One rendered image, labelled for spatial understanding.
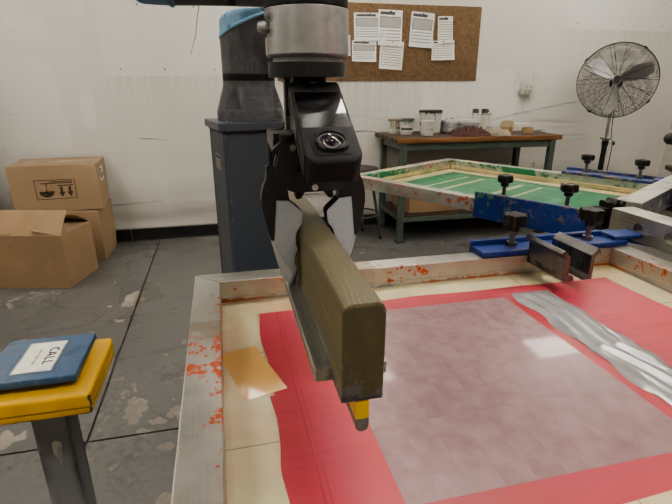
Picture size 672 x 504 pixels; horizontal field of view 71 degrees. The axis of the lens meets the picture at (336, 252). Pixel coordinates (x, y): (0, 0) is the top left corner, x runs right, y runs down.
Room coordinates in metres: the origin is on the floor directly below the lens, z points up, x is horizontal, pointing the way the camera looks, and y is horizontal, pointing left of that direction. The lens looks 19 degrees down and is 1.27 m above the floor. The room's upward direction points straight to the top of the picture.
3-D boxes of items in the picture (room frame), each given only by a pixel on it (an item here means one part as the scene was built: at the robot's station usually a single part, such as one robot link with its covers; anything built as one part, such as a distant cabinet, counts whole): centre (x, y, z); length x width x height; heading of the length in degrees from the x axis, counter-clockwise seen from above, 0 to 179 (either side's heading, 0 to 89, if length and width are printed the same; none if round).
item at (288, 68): (0.48, 0.03, 1.23); 0.09 x 0.08 x 0.12; 13
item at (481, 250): (0.83, -0.39, 0.98); 0.30 x 0.05 x 0.07; 103
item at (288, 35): (0.47, 0.03, 1.31); 0.08 x 0.08 x 0.05
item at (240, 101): (1.14, 0.20, 1.25); 0.15 x 0.15 x 0.10
